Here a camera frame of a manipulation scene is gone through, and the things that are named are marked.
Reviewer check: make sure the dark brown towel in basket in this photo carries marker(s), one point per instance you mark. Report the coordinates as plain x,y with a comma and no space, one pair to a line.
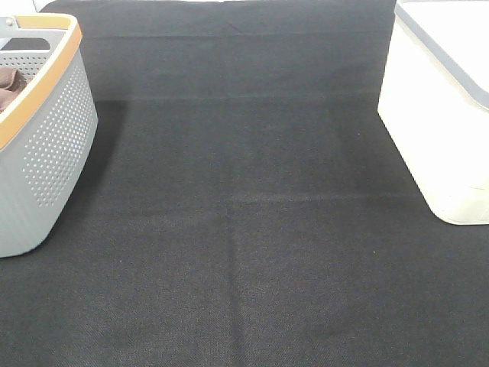
12,82

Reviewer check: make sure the grey perforated laundry basket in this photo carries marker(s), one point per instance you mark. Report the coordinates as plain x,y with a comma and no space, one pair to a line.
48,129

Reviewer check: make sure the white plastic storage basket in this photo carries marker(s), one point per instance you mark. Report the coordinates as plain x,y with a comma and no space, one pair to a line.
434,103

